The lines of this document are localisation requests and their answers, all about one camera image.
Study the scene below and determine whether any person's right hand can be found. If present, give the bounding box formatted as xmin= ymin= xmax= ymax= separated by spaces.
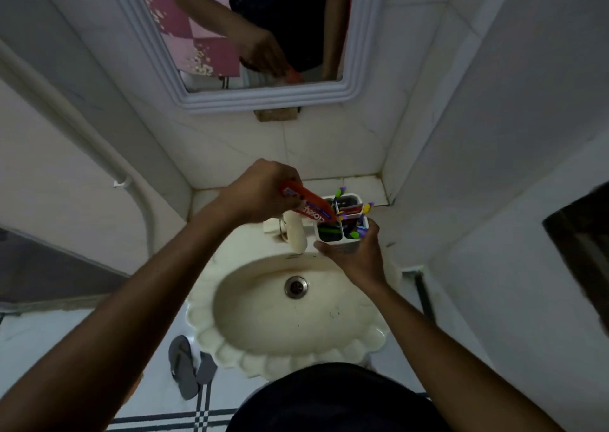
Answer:
xmin=313 ymin=218 xmax=387 ymax=291

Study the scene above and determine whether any person's left hand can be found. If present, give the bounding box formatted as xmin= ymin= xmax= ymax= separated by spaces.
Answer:
xmin=217 ymin=159 xmax=305 ymax=224

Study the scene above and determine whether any white toothbrush holder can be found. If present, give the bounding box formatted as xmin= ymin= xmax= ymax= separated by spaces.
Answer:
xmin=314 ymin=194 xmax=371 ymax=247

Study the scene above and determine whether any red toothpaste tube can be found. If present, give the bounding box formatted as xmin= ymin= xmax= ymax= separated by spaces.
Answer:
xmin=279 ymin=181 xmax=339 ymax=224

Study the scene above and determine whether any person's right forearm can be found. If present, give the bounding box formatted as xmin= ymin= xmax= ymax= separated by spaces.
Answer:
xmin=366 ymin=277 xmax=567 ymax=432

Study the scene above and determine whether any person's left forearm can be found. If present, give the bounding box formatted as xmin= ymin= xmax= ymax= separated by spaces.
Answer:
xmin=0 ymin=199 xmax=248 ymax=432

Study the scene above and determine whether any bunch of colourful toothbrushes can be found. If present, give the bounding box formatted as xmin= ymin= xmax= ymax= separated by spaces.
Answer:
xmin=318 ymin=186 xmax=376 ymax=240

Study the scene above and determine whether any white plastic tap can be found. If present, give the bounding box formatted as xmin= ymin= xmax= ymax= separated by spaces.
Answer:
xmin=263 ymin=210 xmax=309 ymax=255

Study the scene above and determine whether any metal sink drain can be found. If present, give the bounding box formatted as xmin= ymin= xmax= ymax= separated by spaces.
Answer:
xmin=285 ymin=276 xmax=309 ymax=300

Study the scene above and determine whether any cream scalloped wash basin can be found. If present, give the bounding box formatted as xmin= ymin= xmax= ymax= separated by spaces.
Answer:
xmin=186 ymin=237 xmax=403 ymax=382

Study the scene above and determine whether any person's dark shirt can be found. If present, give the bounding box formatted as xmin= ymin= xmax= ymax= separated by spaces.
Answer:
xmin=226 ymin=362 xmax=453 ymax=432

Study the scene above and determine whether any grey flip-flop sandal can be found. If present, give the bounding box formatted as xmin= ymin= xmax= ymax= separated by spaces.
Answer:
xmin=196 ymin=351 xmax=219 ymax=386
xmin=168 ymin=335 xmax=200 ymax=401

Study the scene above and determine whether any white framed wall mirror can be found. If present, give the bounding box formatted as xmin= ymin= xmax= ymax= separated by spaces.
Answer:
xmin=102 ymin=0 xmax=393 ymax=115

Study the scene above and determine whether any white wall pipe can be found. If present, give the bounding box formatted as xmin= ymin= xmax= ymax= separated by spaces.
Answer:
xmin=0 ymin=39 xmax=157 ymax=259

